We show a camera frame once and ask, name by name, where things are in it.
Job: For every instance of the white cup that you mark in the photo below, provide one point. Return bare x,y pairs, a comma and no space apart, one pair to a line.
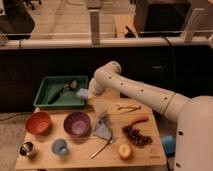
101,107

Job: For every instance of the purple bowl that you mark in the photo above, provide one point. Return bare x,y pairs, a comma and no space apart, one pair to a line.
77,124

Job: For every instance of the blue sponge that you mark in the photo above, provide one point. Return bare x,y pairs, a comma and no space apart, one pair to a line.
82,93

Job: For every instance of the small metal tin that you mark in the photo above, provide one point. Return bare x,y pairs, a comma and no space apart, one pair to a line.
27,149

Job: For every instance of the grey blue cloth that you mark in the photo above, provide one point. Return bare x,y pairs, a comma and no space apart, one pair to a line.
102,130

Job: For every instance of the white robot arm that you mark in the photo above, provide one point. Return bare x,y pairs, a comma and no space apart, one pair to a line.
193,116

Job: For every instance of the grey metal post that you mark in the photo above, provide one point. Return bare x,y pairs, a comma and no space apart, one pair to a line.
95,27

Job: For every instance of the black office chair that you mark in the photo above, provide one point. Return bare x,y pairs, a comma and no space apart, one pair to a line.
16,23

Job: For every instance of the bunch of dark grapes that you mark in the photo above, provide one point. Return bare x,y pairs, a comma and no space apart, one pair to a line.
135,137

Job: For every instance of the blue cup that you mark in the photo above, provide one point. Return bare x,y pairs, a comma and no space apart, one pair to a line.
59,147

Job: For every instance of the grey slanted post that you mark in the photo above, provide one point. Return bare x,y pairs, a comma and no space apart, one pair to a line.
193,22

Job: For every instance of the green plastic tray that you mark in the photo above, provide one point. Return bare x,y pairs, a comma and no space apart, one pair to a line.
68,99

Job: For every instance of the halved peach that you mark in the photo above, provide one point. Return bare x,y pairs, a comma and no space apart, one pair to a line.
125,151

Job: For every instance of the black handled brush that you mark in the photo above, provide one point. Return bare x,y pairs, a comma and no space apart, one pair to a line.
71,85

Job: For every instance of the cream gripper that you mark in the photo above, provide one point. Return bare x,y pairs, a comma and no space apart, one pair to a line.
92,91

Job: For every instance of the red bowl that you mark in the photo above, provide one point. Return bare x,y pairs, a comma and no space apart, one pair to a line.
38,123

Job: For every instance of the black cabinet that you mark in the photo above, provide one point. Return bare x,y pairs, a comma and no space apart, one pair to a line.
160,15

